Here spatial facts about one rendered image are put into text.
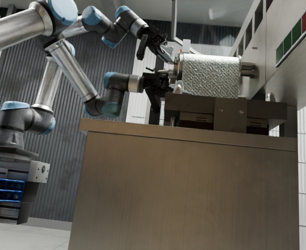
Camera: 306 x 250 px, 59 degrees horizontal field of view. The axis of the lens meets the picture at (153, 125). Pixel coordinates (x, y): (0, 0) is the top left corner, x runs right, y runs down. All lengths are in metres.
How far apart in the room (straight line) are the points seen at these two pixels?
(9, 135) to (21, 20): 0.58
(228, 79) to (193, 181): 0.53
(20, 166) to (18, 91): 3.78
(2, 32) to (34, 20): 0.12
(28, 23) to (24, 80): 4.09
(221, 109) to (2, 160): 0.97
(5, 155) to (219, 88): 0.97
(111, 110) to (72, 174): 3.35
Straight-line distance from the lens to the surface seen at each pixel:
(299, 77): 1.09
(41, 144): 4.64
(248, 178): 0.84
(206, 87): 1.15
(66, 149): 4.48
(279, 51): 1.01
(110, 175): 0.82
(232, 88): 1.17
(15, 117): 1.42
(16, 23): 1.00
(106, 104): 1.11
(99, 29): 1.28
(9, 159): 1.37
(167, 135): 0.82
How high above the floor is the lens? 0.71
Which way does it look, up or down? 13 degrees up
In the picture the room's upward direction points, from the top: 6 degrees clockwise
